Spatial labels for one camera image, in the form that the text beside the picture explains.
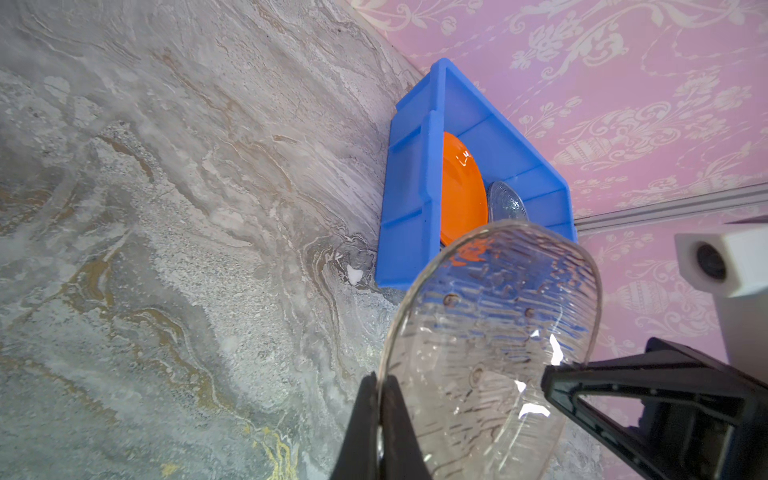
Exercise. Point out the orange plastic plate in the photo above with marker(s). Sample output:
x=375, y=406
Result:
x=464, y=205

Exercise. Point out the right aluminium frame post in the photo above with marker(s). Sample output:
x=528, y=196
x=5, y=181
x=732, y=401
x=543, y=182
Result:
x=668, y=210

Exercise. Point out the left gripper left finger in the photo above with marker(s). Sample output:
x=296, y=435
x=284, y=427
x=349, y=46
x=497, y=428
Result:
x=358, y=457

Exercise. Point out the blue plastic bin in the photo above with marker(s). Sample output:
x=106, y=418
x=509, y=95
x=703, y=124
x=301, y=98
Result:
x=446, y=101

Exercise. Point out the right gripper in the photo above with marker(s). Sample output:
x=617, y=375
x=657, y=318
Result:
x=702, y=419

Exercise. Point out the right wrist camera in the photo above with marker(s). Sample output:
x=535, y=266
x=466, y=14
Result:
x=729, y=262

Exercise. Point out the clear glass plate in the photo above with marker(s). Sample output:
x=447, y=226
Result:
x=504, y=203
x=472, y=339

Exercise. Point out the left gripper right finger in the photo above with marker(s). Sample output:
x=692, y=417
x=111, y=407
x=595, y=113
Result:
x=402, y=457

